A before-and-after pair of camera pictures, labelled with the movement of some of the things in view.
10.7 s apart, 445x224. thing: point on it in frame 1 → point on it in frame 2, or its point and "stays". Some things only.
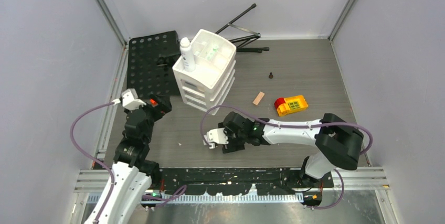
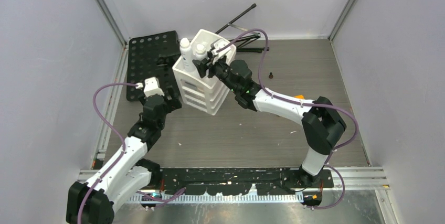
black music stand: [151, 59] stays
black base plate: [262, 181] stays
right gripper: [232, 147] → [202, 66]
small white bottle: [187, 55] stays
